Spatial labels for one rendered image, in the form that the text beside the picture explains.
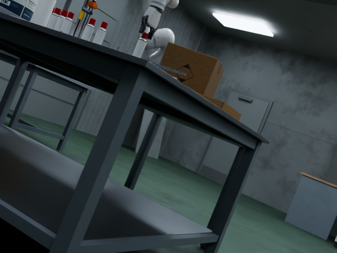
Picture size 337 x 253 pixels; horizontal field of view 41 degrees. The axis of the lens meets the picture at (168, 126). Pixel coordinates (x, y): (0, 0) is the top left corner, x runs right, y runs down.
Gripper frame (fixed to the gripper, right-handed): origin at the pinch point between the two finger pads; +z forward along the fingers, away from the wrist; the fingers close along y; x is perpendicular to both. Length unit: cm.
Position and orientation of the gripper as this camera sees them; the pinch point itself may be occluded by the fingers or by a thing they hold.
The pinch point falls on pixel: (145, 34)
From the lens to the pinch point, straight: 262.5
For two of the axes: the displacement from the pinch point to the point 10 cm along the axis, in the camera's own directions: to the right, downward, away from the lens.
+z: -3.8, 9.2, -0.1
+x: 8.2, 3.3, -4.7
